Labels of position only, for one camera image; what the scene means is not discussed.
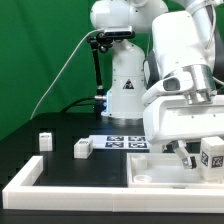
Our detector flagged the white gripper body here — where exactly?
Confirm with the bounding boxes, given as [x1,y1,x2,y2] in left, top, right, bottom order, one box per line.
[143,95,224,145]

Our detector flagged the white U-shaped boundary fence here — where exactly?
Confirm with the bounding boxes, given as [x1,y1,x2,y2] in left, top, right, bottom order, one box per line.
[2,156,224,213]

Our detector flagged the black cable bundle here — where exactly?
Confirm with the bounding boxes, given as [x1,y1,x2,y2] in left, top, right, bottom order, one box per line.
[59,96,101,114]

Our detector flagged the white camera cable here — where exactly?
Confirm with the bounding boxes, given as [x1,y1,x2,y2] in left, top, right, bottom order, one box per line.
[29,27,106,120]

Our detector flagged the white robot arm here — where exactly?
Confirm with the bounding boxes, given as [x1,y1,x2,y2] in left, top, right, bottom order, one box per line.
[90,0,224,169]

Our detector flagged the grey camera on black mount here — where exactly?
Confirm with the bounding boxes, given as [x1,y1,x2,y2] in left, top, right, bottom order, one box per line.
[86,27,135,115]

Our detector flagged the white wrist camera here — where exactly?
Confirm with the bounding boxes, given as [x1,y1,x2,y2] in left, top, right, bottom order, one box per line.
[142,72,194,105]

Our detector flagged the white sheet with fiducial markers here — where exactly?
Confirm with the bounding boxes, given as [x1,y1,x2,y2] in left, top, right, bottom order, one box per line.
[90,135,149,149]

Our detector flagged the white square tabletop part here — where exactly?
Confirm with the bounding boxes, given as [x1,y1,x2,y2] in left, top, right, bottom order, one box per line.
[126,153,224,189]

